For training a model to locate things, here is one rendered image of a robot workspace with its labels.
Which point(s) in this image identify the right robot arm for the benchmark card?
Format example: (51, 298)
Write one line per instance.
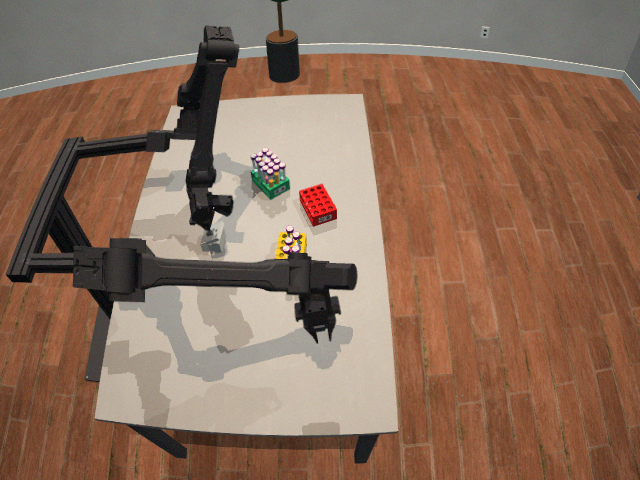
(119, 272)

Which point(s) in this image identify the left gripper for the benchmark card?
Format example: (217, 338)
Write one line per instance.
(205, 225)

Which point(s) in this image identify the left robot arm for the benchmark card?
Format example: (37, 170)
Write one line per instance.
(201, 172)

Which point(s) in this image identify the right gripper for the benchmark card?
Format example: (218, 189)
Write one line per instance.
(331, 317)

